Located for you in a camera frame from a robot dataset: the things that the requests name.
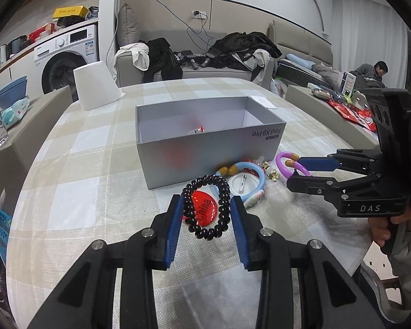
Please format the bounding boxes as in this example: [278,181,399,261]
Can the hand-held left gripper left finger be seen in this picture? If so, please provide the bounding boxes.
[27,195,185,329]

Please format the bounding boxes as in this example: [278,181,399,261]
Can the blue plastic basin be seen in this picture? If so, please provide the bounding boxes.
[0,83,28,111]
[0,76,27,97]

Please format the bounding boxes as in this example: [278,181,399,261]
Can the black spiral hair tie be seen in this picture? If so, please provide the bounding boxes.
[181,175,231,241]

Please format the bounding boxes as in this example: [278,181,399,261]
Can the white washing machine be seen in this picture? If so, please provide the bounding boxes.
[32,24,100,95]

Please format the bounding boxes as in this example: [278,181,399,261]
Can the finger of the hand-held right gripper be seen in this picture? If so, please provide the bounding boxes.
[296,148,385,176]
[287,172,381,202]

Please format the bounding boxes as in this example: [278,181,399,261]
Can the black striped trousers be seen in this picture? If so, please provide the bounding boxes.
[144,38,184,83]

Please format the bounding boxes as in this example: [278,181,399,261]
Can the white round pin badge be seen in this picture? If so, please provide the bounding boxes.
[228,174,253,198]

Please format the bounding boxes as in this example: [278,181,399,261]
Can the grey upholstered stool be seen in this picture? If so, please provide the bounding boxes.
[285,84,379,144]
[0,86,73,183]

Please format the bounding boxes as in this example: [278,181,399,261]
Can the white paper roll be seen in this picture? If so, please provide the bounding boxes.
[73,61,126,111]

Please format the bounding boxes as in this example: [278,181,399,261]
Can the white and black jacket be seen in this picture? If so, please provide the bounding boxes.
[232,49,272,83]

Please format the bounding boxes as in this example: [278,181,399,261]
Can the person's right forearm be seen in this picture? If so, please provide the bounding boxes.
[359,226,411,325]

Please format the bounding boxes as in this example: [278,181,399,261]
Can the white and blue carton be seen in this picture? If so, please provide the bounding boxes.
[339,71,357,95]

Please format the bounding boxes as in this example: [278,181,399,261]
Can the red box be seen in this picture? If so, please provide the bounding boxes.
[28,23,56,42]

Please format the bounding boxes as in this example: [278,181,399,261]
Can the grey cushion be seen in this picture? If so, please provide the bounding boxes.
[117,3,141,47]

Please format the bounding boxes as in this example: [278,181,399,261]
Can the white garment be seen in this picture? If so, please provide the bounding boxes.
[118,43,150,71]

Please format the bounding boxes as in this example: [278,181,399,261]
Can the blue ring toy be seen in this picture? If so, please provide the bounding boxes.
[216,161,266,209]

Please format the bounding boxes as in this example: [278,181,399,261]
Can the purple ring hair tie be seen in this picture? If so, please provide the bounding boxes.
[275,151,311,180]

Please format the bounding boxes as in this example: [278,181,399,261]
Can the person's right hand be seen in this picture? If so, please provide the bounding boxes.
[368,208,411,252]

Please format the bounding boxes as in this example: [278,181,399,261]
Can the grey sofa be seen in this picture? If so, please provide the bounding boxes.
[115,49,278,89]

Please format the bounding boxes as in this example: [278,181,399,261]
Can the white paper card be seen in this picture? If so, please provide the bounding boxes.
[252,97,276,109]

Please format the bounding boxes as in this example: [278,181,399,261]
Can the wet wipes pack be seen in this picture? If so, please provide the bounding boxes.
[0,98,31,126]

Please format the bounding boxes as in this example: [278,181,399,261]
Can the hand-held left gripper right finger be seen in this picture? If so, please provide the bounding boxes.
[229,196,386,329]

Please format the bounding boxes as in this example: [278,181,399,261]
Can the red round badge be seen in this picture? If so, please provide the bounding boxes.
[182,189,219,231]

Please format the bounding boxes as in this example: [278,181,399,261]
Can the yellow cardboard box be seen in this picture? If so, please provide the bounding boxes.
[52,6,89,20]

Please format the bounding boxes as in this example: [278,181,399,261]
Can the light blue pillow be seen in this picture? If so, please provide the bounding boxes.
[286,53,316,69]

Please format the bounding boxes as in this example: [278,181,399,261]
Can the flower hair clip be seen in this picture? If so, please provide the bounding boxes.
[257,156,281,182]

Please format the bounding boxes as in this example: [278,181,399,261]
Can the white curtain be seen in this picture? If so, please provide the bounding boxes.
[332,0,409,90]

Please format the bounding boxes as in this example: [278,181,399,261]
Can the red snack packet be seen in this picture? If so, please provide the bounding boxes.
[329,100,378,131]

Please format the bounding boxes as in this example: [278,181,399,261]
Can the grey cardboard box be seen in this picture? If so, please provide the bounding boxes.
[135,96,287,191]

